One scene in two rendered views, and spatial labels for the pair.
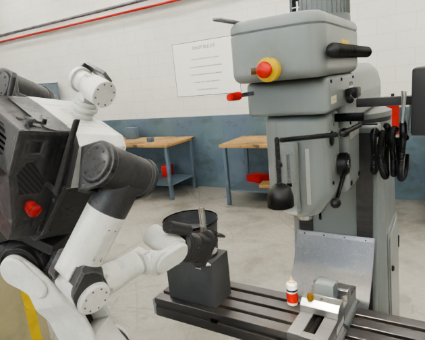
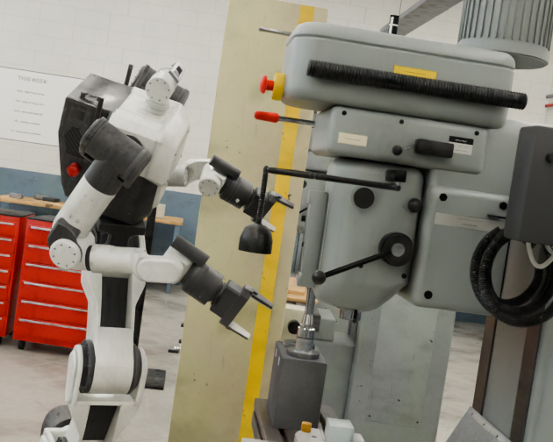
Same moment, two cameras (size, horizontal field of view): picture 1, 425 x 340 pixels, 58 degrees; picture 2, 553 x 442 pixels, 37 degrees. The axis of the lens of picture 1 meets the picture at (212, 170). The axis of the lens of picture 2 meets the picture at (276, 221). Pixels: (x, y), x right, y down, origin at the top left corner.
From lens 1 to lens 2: 1.62 m
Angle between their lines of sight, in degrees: 52
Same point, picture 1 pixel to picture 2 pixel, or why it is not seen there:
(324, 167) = (340, 233)
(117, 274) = (102, 253)
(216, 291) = (280, 403)
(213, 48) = not seen: outside the picture
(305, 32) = (295, 46)
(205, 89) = not seen: outside the picture
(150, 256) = (137, 255)
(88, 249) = (68, 205)
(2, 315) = (213, 401)
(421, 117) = (512, 206)
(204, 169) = not seen: outside the picture
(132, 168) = (110, 145)
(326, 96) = (330, 130)
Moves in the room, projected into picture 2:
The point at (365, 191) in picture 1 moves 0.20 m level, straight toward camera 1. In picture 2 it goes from (529, 355) to (444, 347)
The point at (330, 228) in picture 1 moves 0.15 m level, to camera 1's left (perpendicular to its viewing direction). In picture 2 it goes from (494, 416) to (444, 396)
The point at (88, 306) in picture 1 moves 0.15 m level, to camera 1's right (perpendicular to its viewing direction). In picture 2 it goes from (57, 257) to (82, 267)
